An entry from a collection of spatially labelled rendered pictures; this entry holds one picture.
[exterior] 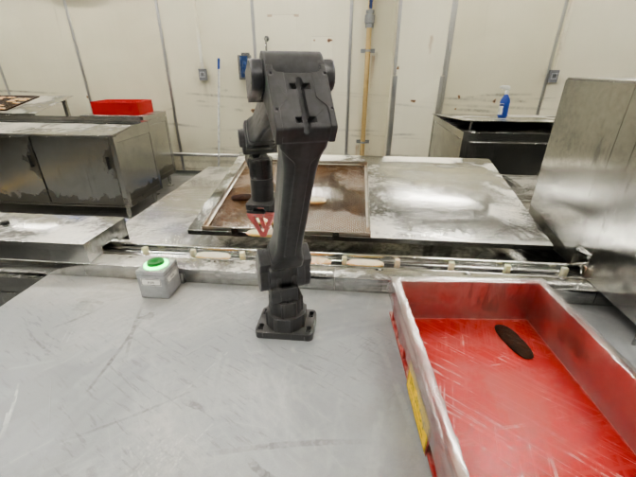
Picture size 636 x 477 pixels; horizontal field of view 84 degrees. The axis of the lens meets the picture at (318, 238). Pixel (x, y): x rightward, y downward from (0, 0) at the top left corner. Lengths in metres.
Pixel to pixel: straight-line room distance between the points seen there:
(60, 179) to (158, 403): 3.43
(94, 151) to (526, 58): 4.48
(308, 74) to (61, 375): 0.67
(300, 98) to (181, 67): 4.55
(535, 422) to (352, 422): 0.29
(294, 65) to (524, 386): 0.64
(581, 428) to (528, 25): 4.47
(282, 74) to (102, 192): 3.39
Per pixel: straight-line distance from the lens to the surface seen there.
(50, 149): 3.93
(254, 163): 0.86
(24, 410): 0.80
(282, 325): 0.73
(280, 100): 0.44
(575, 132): 1.17
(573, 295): 1.02
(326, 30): 4.55
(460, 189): 1.34
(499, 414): 0.69
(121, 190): 3.67
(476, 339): 0.82
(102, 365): 0.81
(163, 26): 5.06
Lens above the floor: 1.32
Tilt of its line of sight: 26 degrees down
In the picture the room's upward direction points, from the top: straight up
